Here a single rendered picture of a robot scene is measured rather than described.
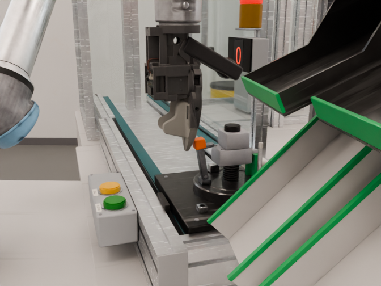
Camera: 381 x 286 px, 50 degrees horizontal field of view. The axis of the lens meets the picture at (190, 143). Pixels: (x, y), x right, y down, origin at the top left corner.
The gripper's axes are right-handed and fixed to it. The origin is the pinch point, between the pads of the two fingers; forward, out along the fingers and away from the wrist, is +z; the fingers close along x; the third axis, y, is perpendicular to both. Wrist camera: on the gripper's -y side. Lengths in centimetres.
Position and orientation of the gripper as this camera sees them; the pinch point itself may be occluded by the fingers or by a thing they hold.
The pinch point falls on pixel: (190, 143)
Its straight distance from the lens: 72.2
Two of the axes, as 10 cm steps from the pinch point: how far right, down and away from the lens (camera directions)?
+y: -9.5, 0.8, -2.9
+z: 0.0, 9.6, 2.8
